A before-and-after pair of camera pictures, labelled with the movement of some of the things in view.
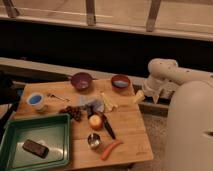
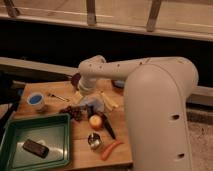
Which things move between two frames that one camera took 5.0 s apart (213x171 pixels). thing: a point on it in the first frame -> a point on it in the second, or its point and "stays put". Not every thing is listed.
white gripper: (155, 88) -> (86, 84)
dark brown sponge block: (35, 148) stays put
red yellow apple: (95, 121) stays put
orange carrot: (109, 149) stays put
